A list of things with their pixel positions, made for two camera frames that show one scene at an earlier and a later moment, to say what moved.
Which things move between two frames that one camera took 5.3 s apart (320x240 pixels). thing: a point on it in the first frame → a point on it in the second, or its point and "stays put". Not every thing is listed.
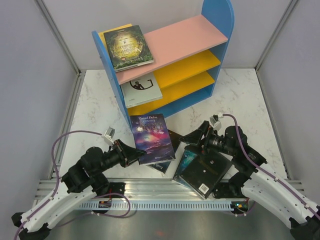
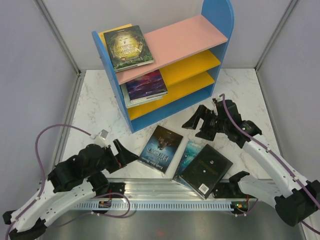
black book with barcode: [205, 172] stays put
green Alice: [127, 48] stays put
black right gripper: [194, 137] → [204, 132]
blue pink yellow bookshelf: [186, 56] stays put
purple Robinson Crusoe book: [150, 135] → [150, 85]
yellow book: [102, 36] stays put
